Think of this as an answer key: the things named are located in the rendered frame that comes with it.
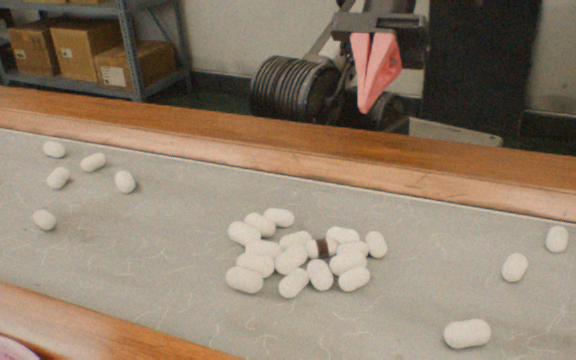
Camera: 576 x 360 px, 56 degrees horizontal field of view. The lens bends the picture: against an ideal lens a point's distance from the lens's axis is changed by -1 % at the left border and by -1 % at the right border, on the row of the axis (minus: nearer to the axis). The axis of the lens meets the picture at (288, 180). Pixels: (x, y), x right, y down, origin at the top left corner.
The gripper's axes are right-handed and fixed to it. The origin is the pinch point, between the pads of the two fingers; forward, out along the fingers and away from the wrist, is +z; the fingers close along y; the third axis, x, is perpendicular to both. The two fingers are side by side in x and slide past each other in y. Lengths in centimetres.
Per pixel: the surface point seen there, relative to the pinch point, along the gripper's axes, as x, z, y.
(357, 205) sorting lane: 7.9, 8.9, -0.2
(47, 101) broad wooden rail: 13, -2, -58
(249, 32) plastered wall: 166, -123, -124
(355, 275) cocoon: -2.3, 18.5, 4.0
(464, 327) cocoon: -4.8, 21.1, 14.0
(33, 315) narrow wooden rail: -12.8, 29.4, -19.3
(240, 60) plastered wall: 178, -113, -131
